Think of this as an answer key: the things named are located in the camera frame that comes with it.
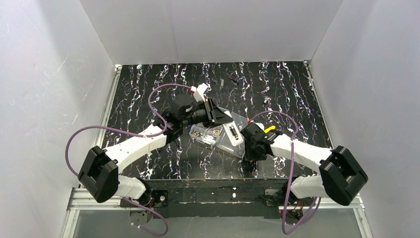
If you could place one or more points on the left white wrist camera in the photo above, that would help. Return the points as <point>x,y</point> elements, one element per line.
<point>199,92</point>

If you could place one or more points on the clear plastic screw box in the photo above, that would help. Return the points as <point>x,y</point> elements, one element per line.
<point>216,137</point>

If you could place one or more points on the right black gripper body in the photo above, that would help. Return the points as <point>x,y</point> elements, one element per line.
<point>248,150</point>

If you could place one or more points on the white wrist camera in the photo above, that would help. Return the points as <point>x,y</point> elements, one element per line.
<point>199,92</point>
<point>260,125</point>

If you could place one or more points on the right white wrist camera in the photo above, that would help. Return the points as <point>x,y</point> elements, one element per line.
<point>260,125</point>

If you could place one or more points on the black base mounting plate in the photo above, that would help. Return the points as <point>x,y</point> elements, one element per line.
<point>244,197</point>

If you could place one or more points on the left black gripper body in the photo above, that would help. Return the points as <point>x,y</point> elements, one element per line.
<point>212,111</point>

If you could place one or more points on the yellow handled screwdriver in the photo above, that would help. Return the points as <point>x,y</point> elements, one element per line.
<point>270,129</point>

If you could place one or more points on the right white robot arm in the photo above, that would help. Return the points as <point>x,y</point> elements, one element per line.
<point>339,176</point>

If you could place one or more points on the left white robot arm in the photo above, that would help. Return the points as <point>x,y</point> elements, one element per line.
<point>101,171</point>

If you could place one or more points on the aluminium frame rail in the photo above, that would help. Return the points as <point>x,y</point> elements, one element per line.
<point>73,215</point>

